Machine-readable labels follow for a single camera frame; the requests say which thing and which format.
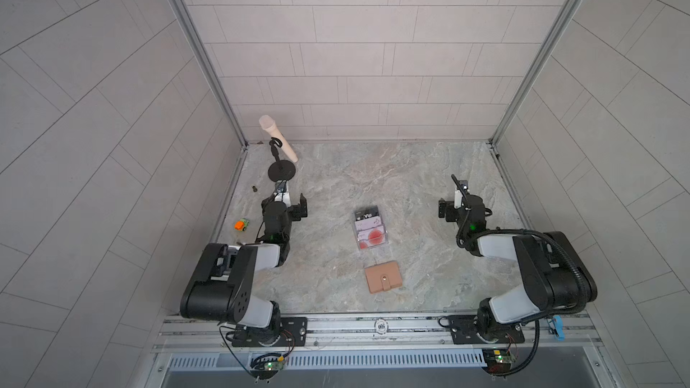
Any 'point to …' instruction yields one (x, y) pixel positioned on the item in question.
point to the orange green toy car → (241, 224)
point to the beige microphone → (267, 121)
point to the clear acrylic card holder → (358, 209)
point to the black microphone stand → (280, 171)
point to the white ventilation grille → (414, 359)
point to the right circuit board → (499, 361)
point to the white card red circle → (371, 236)
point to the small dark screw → (255, 189)
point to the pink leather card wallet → (383, 277)
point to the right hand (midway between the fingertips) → (454, 195)
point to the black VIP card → (367, 213)
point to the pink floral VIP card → (362, 224)
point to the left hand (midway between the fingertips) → (291, 191)
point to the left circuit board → (270, 365)
